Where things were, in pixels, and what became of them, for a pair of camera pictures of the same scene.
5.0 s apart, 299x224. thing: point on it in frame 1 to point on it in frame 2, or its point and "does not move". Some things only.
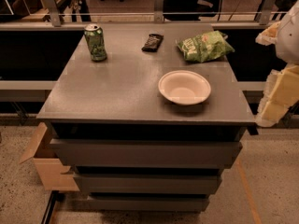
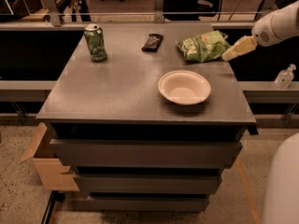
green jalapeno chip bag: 206,46 does not move
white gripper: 289,39 to 263,32
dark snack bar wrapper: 152,42 does not move
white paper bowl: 184,87 does not move
